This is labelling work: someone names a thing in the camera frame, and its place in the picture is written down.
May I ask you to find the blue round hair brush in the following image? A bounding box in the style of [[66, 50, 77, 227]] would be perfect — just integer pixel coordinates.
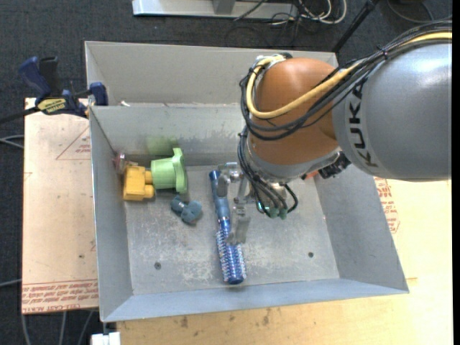
[[208, 170, 248, 285]]

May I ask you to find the grey metal bin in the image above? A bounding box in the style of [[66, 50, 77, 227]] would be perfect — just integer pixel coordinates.
[[84, 40, 410, 323]]

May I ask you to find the green plastic flanged cylinder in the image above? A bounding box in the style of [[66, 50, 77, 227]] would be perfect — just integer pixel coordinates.
[[149, 147, 189, 196]]

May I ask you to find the yellow plastic block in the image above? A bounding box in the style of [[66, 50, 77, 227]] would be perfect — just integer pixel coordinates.
[[122, 165, 156, 203]]

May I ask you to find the small grey-blue toy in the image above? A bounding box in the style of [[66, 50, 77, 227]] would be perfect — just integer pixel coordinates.
[[170, 195, 203, 226]]

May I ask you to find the brown cardboard board, red print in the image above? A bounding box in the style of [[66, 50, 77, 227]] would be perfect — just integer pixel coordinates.
[[21, 97, 418, 316]]

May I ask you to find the small pink clear object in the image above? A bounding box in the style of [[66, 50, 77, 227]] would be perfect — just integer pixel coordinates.
[[111, 152, 139, 174]]

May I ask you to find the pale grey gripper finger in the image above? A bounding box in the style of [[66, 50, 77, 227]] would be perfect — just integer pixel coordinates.
[[216, 162, 240, 198], [231, 197, 252, 244]]

